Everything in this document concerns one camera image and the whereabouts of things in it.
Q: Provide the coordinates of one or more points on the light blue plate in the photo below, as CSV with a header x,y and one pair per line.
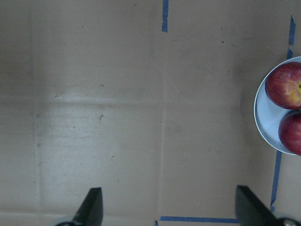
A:
x,y
268,115

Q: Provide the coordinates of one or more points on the red apple on plate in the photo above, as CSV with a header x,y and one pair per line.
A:
x,y
289,132
283,85

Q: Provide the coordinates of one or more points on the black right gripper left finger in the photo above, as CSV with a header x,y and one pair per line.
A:
x,y
90,213

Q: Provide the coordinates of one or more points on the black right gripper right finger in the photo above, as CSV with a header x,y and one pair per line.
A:
x,y
250,211

